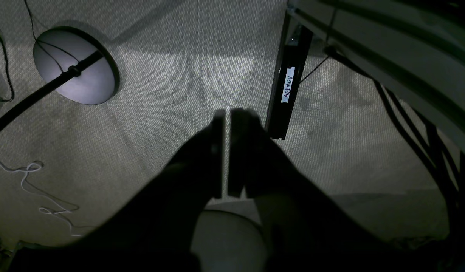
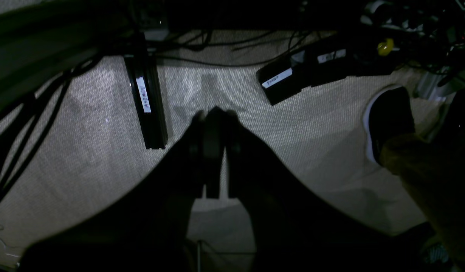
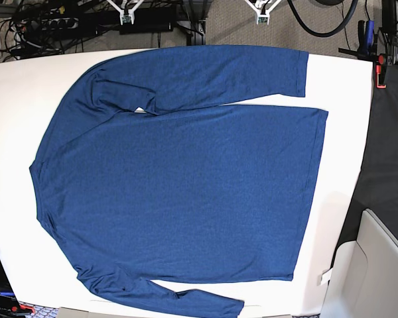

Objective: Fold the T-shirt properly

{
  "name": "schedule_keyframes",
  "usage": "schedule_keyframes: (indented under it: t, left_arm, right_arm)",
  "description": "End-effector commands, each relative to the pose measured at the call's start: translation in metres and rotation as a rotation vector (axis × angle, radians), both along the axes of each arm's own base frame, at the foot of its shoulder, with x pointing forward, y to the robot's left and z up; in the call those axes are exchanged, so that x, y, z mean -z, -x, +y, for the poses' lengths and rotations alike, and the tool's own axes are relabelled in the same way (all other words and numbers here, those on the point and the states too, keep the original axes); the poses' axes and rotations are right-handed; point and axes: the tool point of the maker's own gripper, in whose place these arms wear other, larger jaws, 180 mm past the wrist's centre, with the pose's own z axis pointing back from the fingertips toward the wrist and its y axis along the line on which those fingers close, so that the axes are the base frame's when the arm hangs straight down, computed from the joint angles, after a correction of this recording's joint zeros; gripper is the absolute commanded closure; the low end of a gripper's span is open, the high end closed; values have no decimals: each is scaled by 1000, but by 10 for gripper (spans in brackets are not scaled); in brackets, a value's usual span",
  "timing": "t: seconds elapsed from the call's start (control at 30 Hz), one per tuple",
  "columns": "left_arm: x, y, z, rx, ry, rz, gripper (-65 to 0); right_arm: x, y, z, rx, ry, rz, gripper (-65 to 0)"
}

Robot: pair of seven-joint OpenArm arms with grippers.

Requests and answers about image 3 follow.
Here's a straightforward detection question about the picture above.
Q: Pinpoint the blue long-sleeve T-shirt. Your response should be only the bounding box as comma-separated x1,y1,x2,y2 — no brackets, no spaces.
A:
29,46,328,317

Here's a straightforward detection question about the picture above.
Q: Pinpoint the white paper tag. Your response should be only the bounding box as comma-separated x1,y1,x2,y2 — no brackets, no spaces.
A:
317,268,332,286

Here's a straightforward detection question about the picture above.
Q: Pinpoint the dark grey cloth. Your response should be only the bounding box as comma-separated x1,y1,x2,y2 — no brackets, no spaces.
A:
338,66,398,244

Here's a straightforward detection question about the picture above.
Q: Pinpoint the black power strip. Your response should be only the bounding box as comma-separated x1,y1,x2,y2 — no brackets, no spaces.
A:
38,18,79,30

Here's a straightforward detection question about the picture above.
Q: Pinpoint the red and black clamp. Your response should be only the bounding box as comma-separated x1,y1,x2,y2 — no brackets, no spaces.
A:
375,54,387,89

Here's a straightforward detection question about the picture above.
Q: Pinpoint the white plastic bin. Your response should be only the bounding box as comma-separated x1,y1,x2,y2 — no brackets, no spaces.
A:
320,209,398,318

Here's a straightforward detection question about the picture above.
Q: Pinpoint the black aluminium frame post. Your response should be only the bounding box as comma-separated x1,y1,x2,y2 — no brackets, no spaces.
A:
181,0,208,46

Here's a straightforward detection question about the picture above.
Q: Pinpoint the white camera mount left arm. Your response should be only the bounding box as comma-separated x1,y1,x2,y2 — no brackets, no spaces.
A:
245,0,281,25

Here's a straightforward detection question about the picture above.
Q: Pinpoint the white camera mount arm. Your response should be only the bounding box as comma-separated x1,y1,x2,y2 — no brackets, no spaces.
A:
107,0,144,25
245,0,281,25

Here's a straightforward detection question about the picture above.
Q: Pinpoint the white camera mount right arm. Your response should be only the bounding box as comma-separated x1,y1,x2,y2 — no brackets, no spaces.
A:
107,0,144,25

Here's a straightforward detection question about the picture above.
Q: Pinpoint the thick black cable loop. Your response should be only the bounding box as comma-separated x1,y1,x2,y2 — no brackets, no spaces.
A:
287,0,358,36

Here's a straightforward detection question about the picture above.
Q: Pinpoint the blue handled tool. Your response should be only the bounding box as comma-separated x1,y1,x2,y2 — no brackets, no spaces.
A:
365,20,374,55

